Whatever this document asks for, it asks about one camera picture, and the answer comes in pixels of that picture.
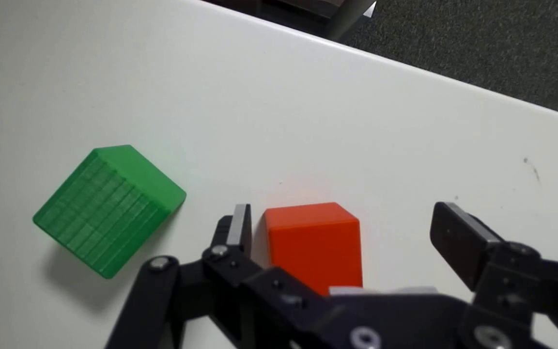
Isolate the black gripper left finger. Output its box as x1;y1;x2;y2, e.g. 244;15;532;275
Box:
102;202;323;349

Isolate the orange cube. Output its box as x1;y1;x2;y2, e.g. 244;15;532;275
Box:
261;202;364;299

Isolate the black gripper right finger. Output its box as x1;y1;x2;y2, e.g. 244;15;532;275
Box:
428;200;558;349

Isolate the green cube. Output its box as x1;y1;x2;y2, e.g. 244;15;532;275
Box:
30;143;187;281

